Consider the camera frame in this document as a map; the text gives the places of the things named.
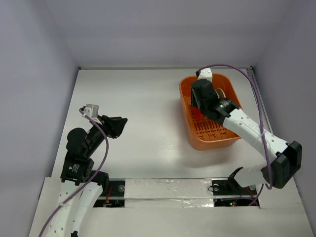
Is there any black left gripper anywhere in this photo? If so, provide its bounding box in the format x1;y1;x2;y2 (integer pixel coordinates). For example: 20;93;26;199
85;113;127;155

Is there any orange plate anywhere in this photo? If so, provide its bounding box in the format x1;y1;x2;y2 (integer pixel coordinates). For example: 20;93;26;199
192;107;203;120

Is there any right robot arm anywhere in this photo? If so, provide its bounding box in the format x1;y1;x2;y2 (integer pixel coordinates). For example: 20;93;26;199
191;79;303;194

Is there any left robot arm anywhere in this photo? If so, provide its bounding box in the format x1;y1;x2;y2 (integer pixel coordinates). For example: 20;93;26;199
46;116;128;237

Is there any orange plastic dish rack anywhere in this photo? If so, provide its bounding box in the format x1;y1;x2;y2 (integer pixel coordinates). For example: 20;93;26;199
179;76;241;151

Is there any silver taped front bar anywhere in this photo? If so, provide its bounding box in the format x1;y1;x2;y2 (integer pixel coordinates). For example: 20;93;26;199
124;178;214;208

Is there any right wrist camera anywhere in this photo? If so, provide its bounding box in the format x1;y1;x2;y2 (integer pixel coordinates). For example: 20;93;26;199
196;68;213;81

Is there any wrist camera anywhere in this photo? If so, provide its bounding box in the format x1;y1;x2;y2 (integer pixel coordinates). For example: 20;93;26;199
83;104;99;118
196;68;213;81

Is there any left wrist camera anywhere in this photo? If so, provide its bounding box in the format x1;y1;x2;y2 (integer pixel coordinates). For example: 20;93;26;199
83;104;99;118

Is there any aluminium side rail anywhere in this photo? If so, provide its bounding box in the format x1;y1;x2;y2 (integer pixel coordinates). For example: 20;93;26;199
246;66;273;133

